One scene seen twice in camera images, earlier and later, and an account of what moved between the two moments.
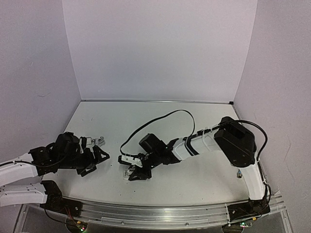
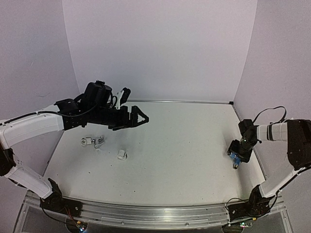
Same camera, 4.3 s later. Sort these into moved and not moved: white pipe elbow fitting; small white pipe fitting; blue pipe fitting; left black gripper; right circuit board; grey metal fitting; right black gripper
Moved: small white pipe fitting; left black gripper; blue pipe fitting; right black gripper
Not moved: white pipe elbow fitting; grey metal fitting; right circuit board
